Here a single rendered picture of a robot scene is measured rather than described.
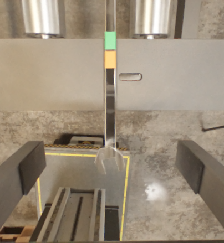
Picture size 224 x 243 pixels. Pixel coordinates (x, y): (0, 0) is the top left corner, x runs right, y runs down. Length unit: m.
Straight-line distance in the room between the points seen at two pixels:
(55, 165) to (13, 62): 1.10
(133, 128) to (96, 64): 1.28
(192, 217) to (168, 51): 2.03
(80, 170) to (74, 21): 1.08
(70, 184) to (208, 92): 1.22
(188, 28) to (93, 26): 0.88
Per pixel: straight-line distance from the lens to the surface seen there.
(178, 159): 0.17
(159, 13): 0.51
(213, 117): 1.70
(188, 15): 0.68
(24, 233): 2.17
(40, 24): 0.52
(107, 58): 0.22
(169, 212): 2.06
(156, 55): 0.23
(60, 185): 1.39
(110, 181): 1.32
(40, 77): 0.24
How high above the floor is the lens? 1.39
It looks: 74 degrees down
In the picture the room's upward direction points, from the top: 177 degrees clockwise
